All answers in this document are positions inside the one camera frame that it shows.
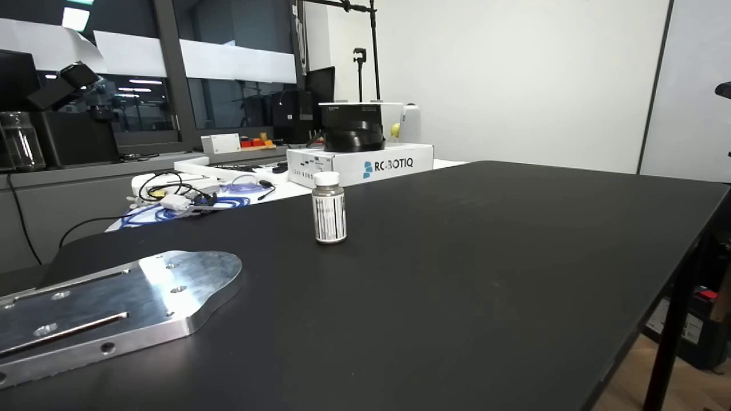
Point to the small clear bottle white cap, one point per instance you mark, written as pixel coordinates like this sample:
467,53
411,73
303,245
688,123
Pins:
330,217

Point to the white Robotiq cardboard box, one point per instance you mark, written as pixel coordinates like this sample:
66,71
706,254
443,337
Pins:
343,164

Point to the black round device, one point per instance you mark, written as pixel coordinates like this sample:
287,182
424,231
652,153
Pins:
352,127

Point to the white plastic jug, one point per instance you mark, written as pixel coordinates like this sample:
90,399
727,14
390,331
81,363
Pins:
408,123

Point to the black computer mouse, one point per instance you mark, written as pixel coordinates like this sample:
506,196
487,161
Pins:
280,167

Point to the orange red object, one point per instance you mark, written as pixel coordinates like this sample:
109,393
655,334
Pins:
257,142

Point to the black tripod pole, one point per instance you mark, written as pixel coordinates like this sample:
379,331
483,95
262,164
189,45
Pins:
375,53

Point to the long white flat box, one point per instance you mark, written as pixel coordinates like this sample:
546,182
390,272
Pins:
217,165

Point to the small white box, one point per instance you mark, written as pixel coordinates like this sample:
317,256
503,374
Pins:
220,142

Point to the silver metal mounting plate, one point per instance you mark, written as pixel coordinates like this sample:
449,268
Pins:
116,304

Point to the grey desk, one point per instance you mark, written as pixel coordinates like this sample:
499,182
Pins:
69,196

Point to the black table leg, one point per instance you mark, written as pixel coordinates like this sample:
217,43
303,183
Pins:
671,334

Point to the clear glass container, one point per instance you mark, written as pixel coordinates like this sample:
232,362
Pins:
20,140

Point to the black red tool case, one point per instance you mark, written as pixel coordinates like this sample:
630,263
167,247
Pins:
712,321

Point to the dark window frame post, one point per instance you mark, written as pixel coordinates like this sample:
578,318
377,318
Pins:
176,69

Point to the black camera on stand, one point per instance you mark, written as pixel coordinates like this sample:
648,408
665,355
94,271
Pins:
65,84

